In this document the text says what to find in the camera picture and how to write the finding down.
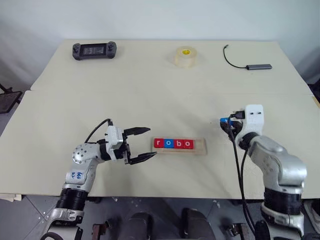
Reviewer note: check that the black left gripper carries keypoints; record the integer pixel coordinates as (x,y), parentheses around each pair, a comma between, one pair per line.
(127,155)

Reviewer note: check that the red letter tile r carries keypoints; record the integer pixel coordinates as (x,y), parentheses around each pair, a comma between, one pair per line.
(159,143)

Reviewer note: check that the red letter tile o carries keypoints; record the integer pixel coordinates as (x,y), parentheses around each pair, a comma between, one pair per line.
(188,144)

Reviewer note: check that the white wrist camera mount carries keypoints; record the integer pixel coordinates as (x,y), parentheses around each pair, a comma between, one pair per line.
(253,120)
(113,142)

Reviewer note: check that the wooden letter tile rack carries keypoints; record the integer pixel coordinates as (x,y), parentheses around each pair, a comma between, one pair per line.
(198,148)

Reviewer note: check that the blue letter tile o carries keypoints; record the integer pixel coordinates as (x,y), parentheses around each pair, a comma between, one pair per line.
(168,143)

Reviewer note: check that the table leg caster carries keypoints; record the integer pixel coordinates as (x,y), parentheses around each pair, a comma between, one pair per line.
(101,231)
(237,229)

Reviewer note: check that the red letter tile b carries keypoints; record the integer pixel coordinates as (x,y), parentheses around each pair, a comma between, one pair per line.
(178,143)

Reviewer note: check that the dark grey handheld game console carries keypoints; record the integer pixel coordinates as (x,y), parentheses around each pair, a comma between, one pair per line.
(94,51)

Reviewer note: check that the clear packing tape roll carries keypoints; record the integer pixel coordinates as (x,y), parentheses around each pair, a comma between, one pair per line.
(185,58)

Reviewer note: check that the black metal stand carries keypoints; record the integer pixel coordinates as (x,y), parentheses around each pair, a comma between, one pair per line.
(8,100)

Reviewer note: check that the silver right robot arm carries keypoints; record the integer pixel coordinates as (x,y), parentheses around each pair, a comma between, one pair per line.
(280,165)

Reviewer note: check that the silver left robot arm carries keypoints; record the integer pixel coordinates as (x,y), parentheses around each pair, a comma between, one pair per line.
(80,160)

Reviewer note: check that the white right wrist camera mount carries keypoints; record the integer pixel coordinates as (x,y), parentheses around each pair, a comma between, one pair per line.
(253,120)

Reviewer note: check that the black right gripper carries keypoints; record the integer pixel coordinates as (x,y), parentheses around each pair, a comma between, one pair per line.
(239,126)

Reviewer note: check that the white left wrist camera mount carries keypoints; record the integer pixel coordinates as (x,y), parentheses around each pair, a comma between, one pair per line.
(113,142)

